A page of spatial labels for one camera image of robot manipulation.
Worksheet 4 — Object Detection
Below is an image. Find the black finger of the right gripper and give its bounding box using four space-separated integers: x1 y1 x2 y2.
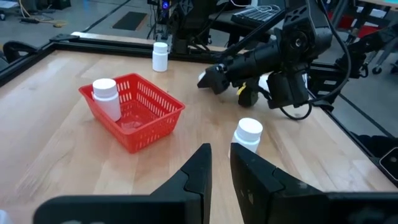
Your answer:
238 77 259 108
197 63 231 95

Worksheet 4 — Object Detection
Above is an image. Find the black computer keyboard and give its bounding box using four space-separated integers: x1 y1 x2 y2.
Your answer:
230 6 282 29

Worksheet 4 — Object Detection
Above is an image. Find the grey wheeled table leg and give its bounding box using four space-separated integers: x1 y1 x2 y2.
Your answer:
371 37 398 75

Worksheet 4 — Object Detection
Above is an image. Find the black box with white labels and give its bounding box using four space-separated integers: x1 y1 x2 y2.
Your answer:
309 63 341 105

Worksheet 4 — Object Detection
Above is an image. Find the black computer with blue light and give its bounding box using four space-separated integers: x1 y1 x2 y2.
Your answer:
154 0 175 24

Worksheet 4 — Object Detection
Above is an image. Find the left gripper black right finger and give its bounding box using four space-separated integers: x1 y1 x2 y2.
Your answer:
230 142 329 224

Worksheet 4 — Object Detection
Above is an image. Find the black table edge frame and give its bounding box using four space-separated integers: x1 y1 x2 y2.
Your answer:
0 32 398 187

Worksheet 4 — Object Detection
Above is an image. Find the black flat device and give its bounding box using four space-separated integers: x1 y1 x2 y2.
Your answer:
379 147 398 181

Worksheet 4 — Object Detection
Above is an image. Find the yellow extension cable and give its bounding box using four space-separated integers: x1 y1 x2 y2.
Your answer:
18 0 68 28

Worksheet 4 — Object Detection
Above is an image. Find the black diagonal frame brace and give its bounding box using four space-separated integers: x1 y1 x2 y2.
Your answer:
217 9 289 60

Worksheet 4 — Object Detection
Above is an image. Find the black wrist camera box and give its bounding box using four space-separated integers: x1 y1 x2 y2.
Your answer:
266 71 310 110

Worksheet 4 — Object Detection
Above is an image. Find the red storage box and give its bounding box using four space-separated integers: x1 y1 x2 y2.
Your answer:
328 12 385 38

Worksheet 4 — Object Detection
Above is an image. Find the red slotted plastic basket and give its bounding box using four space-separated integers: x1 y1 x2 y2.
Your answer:
78 73 187 154

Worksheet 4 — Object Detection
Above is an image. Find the black machine beside table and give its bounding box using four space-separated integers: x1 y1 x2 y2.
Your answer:
335 24 398 78

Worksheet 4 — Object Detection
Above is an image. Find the black floor mat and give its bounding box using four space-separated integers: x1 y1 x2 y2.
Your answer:
111 11 149 32

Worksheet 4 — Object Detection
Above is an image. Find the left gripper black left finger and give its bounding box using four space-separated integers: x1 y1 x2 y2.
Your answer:
150 142 213 224

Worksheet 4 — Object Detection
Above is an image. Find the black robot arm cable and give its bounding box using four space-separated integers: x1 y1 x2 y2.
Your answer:
278 0 352 121

